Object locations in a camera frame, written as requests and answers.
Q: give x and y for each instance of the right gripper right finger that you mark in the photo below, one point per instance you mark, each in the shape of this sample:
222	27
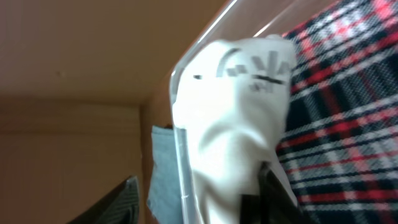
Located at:
272	205

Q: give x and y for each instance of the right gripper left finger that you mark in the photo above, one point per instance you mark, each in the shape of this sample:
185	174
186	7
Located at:
119	206

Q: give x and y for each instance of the plaid flannel cloth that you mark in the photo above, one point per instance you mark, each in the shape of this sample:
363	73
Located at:
340	146

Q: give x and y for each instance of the white t-shirt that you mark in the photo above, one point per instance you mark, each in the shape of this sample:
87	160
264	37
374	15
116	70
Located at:
232	102

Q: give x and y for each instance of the clear plastic storage container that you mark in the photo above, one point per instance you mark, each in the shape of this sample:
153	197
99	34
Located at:
234	21

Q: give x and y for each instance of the folded blue denim jeans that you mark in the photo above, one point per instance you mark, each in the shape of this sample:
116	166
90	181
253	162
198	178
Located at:
164	198

